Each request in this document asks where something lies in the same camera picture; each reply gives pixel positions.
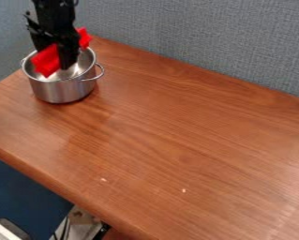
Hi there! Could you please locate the metal table leg bracket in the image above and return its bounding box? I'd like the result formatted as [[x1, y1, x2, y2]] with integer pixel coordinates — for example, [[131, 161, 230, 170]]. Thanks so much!
[[50, 205, 110, 240]]

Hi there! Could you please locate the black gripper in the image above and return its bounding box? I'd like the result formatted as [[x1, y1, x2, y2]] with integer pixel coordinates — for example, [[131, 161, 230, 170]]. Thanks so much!
[[24, 6, 80, 69]]

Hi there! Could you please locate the red plastic block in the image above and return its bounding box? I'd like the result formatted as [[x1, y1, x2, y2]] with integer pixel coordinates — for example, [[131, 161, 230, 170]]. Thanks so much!
[[31, 27, 92, 77]]

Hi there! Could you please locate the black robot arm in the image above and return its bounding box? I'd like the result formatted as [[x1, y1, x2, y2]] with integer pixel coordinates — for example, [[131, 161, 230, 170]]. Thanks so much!
[[24, 0, 80, 70]]

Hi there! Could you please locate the stainless steel pot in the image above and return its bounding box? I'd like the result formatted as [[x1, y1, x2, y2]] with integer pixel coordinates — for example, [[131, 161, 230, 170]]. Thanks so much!
[[20, 48, 106, 104]]

